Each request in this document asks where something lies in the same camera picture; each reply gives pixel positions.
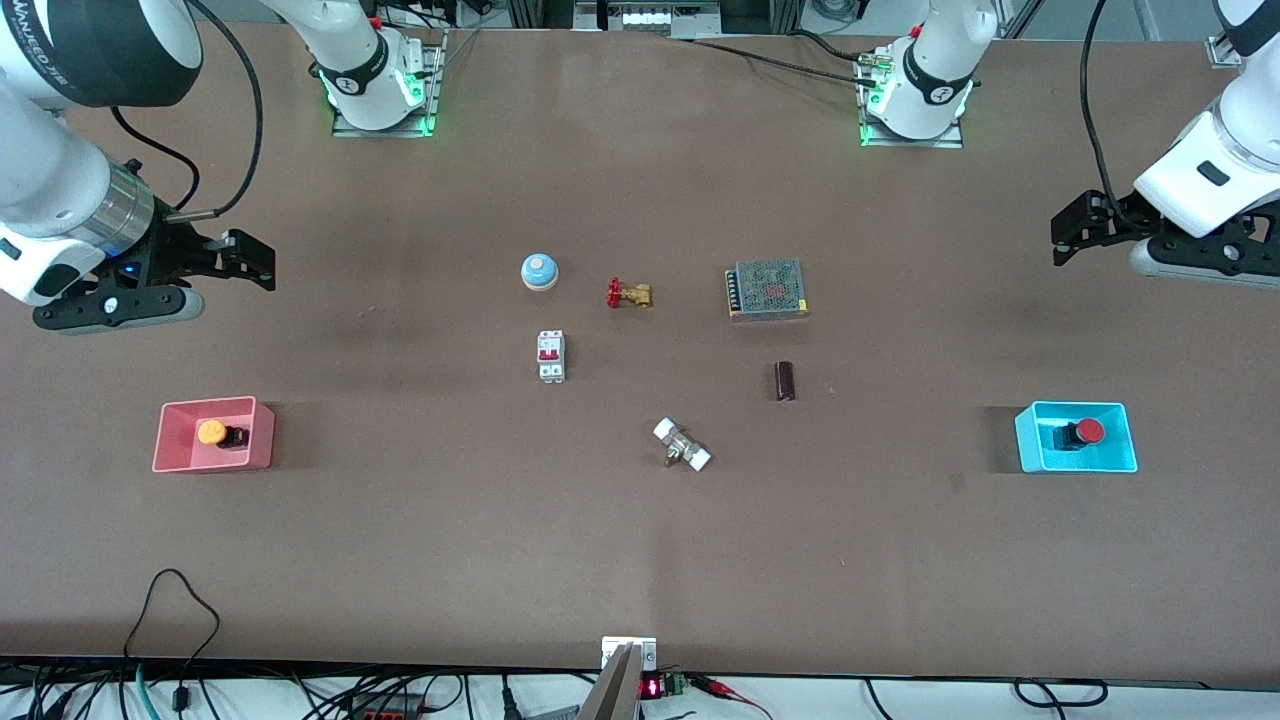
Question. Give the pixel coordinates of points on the white circuit breaker red switch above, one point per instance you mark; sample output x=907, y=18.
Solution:
x=551, y=357

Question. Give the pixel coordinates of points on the dark brown cylinder capacitor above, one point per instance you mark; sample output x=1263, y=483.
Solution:
x=785, y=381

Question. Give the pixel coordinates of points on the white vented box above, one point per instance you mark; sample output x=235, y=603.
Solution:
x=645, y=17

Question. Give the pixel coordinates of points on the white table edge bracket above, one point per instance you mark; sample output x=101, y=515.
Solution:
x=612, y=650

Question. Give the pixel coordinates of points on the red push button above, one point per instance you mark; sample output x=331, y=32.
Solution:
x=1088, y=431

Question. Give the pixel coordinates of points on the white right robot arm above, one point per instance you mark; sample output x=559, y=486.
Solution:
x=60, y=190

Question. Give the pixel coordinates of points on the blue round bell button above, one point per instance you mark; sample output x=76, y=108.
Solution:
x=540, y=272

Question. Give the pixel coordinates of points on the metal fitting with white caps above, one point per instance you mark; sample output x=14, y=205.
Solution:
x=682, y=445

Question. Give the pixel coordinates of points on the red digit display module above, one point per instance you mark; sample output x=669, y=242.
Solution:
x=652, y=688

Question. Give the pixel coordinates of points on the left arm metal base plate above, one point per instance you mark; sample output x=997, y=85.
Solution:
x=950, y=142

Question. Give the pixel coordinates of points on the orange connector block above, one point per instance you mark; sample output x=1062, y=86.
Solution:
x=385, y=712

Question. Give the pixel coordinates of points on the grey metal camera pole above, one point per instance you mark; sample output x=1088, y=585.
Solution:
x=612, y=690

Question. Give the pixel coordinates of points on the metal corner bracket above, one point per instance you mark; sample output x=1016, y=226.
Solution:
x=1222, y=52

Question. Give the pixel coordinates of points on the cyan plastic bin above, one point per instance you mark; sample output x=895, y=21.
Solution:
x=1110, y=455

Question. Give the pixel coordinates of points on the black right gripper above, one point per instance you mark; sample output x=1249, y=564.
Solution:
x=172, y=254

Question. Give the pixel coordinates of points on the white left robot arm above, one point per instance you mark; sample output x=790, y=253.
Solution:
x=1220, y=170

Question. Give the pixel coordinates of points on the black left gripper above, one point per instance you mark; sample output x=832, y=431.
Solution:
x=1118, y=217

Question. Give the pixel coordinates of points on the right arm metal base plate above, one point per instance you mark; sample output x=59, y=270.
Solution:
x=433, y=92

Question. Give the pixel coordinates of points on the pink plastic bin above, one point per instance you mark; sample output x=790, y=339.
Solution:
x=180, y=455

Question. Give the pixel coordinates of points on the yellow push button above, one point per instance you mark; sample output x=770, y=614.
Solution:
x=212, y=432

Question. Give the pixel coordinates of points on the metal mesh power supply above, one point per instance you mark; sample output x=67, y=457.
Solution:
x=768, y=290

